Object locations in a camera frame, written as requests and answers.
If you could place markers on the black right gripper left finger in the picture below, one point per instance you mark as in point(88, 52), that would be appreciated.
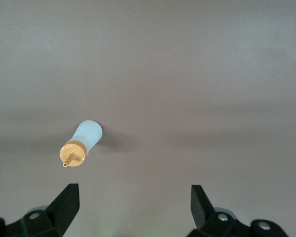
point(64, 207)

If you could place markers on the white squeeze bottle orange cap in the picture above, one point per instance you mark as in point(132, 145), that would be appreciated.
point(88, 134)

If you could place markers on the brown table cover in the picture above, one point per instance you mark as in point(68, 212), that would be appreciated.
point(187, 74)

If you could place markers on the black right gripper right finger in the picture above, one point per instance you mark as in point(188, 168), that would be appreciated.
point(202, 209)

